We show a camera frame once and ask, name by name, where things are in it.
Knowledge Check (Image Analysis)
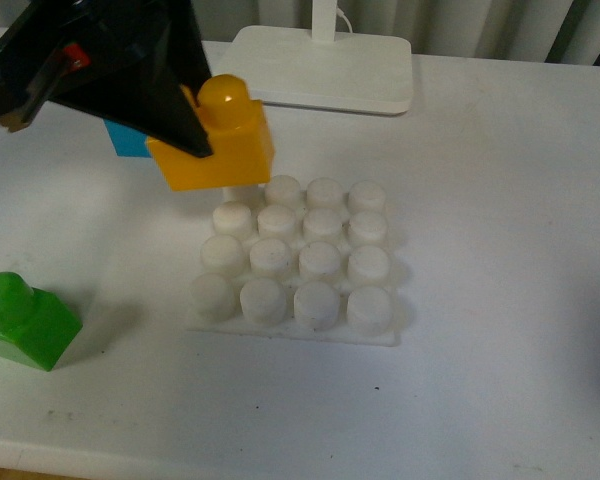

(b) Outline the white studded base plate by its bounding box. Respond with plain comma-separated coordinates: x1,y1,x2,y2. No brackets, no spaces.
187,175,399,346

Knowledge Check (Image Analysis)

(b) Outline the white desk lamp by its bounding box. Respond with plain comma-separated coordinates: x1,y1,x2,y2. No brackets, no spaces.
214,1,414,116

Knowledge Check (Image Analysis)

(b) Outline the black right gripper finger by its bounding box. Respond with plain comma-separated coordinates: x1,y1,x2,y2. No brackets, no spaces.
166,0,211,85

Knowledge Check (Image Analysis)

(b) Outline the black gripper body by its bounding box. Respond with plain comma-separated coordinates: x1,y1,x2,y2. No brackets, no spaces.
0,1,170,132

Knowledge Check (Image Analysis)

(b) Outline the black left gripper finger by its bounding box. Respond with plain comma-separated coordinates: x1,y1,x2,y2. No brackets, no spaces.
51,47,212,158

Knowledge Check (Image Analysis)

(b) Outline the green toy block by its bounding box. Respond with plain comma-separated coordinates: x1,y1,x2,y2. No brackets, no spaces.
0,272,82,371

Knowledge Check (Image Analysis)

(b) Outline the yellow two-stud toy block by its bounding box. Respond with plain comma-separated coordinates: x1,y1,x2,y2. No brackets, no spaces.
146,74,275,191

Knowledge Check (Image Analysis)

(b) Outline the blue three-stud toy block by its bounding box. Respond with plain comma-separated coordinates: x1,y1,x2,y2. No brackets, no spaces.
104,120,151,158

